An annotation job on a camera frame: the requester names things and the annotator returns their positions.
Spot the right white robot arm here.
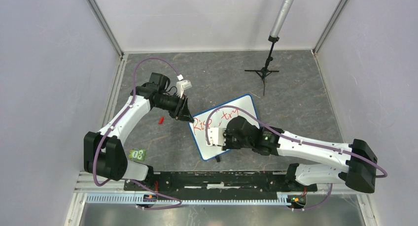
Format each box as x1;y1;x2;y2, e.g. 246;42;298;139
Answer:
221;116;378;194

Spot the grey pole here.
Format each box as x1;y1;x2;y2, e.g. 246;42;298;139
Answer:
268;0;294;42

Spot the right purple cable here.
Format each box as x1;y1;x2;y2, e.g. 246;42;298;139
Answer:
204;105;388;212

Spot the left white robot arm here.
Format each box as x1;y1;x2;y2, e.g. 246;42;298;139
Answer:
83;72;194;190

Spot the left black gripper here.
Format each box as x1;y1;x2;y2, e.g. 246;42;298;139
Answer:
154;92;194;123

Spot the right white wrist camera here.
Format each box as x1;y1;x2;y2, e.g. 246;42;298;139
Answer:
205;128;226;147

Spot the green toy eraser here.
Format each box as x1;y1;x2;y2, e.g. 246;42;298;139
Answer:
128;149;146;161

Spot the slotted cable duct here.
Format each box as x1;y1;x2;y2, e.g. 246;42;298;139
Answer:
86;193;291;206

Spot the red marker cap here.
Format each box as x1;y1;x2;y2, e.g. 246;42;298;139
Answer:
158;117;165;125

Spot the black tripod stand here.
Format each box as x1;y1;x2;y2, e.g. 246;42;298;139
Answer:
244;36;279;96

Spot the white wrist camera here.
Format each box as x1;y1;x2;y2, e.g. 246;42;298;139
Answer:
176;74;192;98
205;128;226;147

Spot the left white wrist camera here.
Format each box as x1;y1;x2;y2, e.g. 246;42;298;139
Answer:
176;74;192;98

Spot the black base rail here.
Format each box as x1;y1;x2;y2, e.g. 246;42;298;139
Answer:
142;171;317;200

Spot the blue framed whiteboard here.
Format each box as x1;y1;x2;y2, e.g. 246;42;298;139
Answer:
189;94;260;161

